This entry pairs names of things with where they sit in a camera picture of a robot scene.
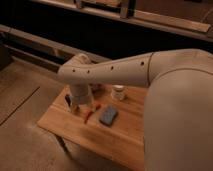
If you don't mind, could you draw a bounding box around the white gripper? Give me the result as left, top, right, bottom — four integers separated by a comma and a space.
70, 84, 93, 107

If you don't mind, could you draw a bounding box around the white ceramic cup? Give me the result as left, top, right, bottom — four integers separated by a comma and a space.
111, 85, 125, 101

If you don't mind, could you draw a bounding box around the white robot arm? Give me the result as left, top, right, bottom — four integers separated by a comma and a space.
58, 49, 213, 171

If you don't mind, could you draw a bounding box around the red chili pepper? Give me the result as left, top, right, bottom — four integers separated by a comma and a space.
84, 104, 101, 124

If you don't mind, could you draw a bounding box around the dark maroon bowl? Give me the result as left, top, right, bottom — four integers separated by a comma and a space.
91, 84, 104, 92

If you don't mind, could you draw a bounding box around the blue sponge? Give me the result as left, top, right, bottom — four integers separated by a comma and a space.
99, 106, 118, 126

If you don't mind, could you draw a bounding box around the wooden shelf rail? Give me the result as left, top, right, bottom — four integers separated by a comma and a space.
32, 0, 213, 42

